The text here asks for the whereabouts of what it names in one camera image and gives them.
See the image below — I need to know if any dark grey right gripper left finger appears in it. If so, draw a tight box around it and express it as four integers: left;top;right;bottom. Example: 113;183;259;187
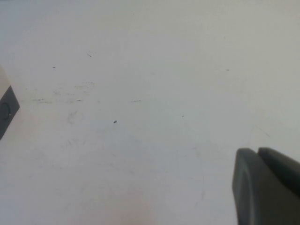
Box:
232;148;300;225

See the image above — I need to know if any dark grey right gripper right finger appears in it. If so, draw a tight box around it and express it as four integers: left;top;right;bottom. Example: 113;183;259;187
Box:
257;147;300;191

